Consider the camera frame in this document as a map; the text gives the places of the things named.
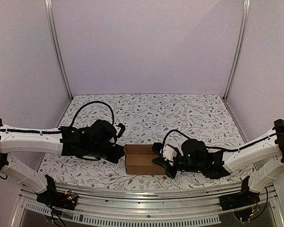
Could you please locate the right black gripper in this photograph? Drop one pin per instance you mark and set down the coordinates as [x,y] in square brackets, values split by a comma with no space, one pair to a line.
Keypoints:
[171,164]

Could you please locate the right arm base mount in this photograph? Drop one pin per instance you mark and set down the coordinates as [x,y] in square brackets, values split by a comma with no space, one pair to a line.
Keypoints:
[240,199]

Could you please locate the brown cardboard box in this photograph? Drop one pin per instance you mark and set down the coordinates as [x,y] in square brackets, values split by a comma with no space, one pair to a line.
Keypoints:
[138,160]

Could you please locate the right aluminium frame post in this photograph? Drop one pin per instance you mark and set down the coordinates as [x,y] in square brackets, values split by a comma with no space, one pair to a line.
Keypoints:
[238,50]

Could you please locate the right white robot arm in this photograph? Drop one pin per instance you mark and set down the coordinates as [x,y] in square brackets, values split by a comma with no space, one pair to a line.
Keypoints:
[269,146]

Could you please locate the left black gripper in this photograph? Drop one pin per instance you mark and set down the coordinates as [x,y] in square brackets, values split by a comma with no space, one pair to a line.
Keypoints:
[116,157]

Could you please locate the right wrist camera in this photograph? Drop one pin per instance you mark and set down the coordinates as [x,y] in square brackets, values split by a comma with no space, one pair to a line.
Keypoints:
[167,152]

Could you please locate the floral patterned table mat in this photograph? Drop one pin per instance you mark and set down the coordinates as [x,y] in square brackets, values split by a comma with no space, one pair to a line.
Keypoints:
[148,119]

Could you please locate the aluminium front rail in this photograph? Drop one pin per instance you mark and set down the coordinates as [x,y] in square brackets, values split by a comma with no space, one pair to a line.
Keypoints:
[198,207]

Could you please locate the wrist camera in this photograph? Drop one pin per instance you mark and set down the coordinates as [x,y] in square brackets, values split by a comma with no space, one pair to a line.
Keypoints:
[121,130]
[167,152]

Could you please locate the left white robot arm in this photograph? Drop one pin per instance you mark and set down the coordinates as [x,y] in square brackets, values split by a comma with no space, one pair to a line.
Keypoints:
[63,141]

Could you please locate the aluminium frame post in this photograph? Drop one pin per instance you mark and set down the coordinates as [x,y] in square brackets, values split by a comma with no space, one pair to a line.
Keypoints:
[56,47]
[238,50]

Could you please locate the left aluminium frame post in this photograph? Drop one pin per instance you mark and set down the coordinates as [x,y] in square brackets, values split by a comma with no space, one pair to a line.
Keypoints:
[56,47]

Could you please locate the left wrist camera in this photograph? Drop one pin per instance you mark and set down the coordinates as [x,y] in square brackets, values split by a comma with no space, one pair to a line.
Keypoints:
[121,130]

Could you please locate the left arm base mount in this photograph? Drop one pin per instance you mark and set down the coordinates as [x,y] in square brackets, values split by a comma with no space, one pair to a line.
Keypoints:
[53,198]

